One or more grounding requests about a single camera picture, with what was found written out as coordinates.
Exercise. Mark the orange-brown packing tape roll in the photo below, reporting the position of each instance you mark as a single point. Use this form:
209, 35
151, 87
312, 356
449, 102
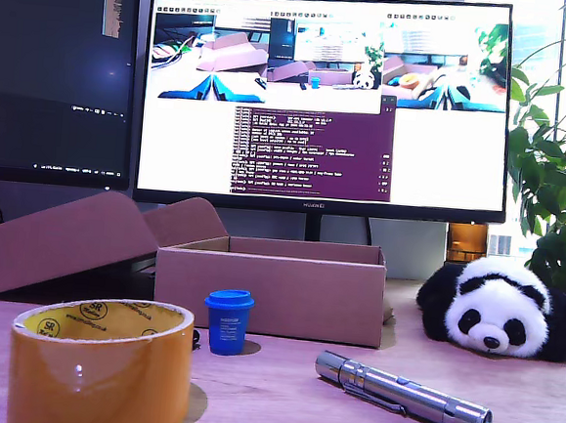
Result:
103, 374

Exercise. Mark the open brown cardboard box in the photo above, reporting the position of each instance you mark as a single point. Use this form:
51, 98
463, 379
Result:
282, 290

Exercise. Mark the small blue lidded cup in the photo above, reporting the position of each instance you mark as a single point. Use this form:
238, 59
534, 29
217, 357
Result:
227, 325

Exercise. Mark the black key fob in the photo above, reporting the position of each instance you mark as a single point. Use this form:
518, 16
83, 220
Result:
196, 339

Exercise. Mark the bright-screen Huawei monitor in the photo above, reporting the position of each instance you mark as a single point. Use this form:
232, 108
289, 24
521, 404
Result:
439, 160

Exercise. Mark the silver pen flashlight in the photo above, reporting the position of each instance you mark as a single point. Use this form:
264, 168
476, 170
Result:
410, 395

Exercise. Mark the black and white panda plush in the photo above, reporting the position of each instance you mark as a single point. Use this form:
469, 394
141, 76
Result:
493, 306

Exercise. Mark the dark computer monitor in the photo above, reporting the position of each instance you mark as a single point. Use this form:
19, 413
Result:
54, 71

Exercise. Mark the green leafy plant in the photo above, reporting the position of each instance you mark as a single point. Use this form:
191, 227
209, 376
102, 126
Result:
556, 164

